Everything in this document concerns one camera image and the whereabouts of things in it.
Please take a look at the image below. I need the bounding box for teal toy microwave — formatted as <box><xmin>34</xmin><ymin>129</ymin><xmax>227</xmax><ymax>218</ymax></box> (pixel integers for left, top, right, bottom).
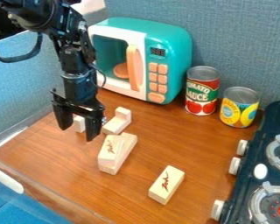
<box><xmin>86</xmin><ymin>17</ymin><xmax>194</xmax><ymax>106</ymax></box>

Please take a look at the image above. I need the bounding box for rectangular wooden block with mark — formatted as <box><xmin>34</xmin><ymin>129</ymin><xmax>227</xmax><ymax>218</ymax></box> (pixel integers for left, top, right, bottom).
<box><xmin>96</xmin><ymin>134</ymin><xmax>126</xmax><ymax>176</ymax></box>
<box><xmin>147</xmin><ymin>164</ymin><xmax>186</xmax><ymax>206</ymax></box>

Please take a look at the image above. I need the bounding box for stepped wooden block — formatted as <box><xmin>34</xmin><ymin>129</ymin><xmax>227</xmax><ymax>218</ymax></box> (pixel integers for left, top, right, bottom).
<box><xmin>101</xmin><ymin>106</ymin><xmax>133</xmax><ymax>136</ymax></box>

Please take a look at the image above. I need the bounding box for toy stove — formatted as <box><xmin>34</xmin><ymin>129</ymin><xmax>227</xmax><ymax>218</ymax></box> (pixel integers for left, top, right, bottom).
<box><xmin>210</xmin><ymin>100</ymin><xmax>280</xmax><ymax>224</ymax></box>

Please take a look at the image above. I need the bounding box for small white block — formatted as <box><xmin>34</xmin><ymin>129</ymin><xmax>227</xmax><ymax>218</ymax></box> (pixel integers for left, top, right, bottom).
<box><xmin>72</xmin><ymin>115</ymin><xmax>88</xmax><ymax>134</ymax></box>

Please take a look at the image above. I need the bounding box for plain rectangular wooden block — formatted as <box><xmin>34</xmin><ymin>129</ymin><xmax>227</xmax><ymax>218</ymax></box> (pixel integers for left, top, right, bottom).
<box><xmin>113</xmin><ymin>131</ymin><xmax>139</xmax><ymax>173</ymax></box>

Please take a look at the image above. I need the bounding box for black cable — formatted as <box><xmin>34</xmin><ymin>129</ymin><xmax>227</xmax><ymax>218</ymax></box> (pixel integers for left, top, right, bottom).
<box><xmin>0</xmin><ymin>31</ymin><xmax>45</xmax><ymax>64</ymax></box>

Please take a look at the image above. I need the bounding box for yellow can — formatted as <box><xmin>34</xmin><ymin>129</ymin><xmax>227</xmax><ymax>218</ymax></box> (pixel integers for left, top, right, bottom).
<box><xmin>218</xmin><ymin>86</ymin><xmax>262</xmax><ymax>129</ymax></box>

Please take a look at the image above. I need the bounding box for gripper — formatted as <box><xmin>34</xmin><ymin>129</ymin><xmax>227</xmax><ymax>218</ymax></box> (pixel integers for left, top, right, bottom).
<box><xmin>50</xmin><ymin>72</ymin><xmax>108</xmax><ymax>143</ymax></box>

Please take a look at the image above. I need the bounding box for red tomato sauce can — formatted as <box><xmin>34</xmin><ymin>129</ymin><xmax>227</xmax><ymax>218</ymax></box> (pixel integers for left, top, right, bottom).
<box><xmin>183</xmin><ymin>65</ymin><xmax>222</xmax><ymax>117</ymax></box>

